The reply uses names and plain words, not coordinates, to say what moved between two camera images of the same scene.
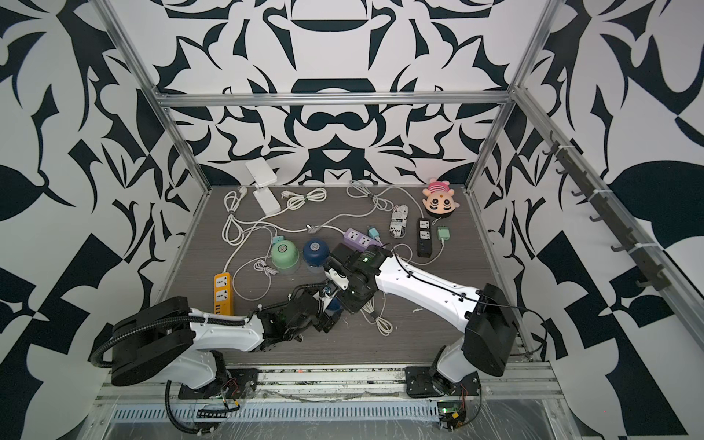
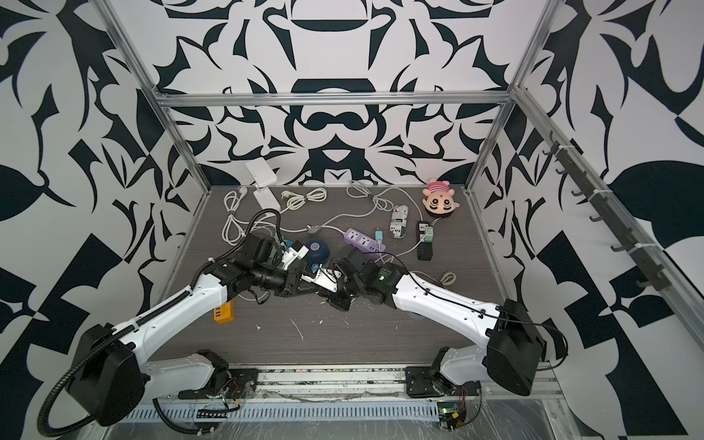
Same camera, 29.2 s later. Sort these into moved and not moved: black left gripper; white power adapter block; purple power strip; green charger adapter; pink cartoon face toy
Moved: black left gripper; green charger adapter
Not moved: purple power strip; pink cartoon face toy; white power adapter block
